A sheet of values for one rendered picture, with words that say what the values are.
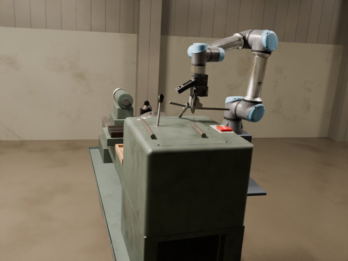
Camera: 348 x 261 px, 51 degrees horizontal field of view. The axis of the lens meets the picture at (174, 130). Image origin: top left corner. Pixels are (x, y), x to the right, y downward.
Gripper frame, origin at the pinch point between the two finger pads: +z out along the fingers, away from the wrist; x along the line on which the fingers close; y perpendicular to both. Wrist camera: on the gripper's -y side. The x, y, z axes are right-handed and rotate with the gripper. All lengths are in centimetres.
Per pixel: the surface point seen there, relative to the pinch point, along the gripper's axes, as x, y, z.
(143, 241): -44, -34, 46
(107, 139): 76, -34, 39
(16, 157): 300, -123, 130
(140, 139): -26.9, -33.5, 5.6
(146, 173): -44, -34, 15
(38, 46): 370, -93, -6
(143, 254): -45, -34, 52
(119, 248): -3, -38, 76
